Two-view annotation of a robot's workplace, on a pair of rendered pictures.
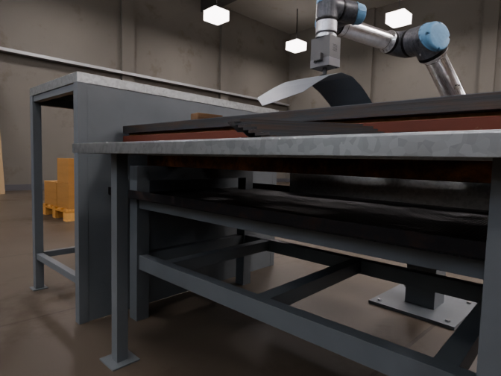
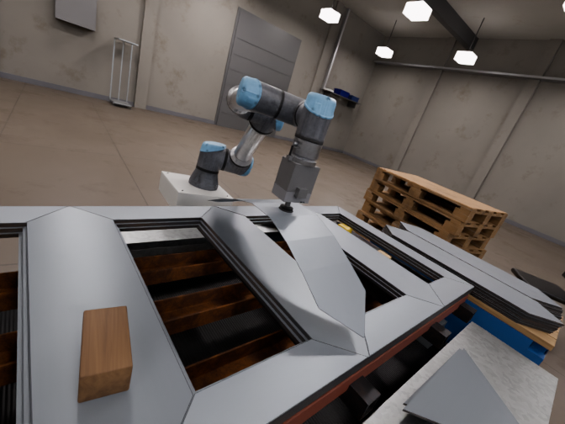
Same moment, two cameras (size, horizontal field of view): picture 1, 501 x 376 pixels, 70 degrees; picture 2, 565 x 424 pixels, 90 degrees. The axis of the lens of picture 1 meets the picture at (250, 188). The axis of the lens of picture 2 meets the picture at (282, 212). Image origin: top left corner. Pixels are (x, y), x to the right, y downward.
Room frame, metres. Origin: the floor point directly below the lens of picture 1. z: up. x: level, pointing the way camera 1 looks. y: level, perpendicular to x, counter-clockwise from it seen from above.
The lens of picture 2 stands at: (1.31, 0.49, 1.27)
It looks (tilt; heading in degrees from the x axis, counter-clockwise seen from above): 20 degrees down; 272
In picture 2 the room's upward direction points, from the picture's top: 18 degrees clockwise
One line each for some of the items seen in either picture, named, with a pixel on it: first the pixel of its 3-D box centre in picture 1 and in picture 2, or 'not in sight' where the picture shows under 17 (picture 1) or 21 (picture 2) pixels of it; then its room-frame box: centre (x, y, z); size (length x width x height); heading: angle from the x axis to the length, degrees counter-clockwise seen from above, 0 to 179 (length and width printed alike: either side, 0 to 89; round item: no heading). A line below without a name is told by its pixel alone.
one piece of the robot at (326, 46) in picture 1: (323, 51); (298, 179); (1.32, -0.25, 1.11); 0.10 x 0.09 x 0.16; 131
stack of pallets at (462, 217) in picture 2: not in sight; (419, 222); (-0.25, -3.02, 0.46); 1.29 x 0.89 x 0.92; 125
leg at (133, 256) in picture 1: (139, 242); not in sight; (1.56, 0.48, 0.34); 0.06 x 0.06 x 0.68; 47
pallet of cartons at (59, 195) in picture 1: (99, 186); not in sight; (4.48, 1.89, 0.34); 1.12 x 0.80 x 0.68; 133
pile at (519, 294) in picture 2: not in sight; (460, 266); (0.45, -0.84, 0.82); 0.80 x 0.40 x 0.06; 137
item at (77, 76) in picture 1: (170, 104); not in sight; (2.16, 0.49, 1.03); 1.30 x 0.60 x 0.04; 137
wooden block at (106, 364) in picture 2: (206, 120); (105, 348); (1.51, 0.19, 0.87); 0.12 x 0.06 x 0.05; 128
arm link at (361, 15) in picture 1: (347, 13); (297, 112); (1.38, -0.34, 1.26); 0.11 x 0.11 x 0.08; 24
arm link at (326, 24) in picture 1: (325, 29); (304, 149); (1.33, -0.25, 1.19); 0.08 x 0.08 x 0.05
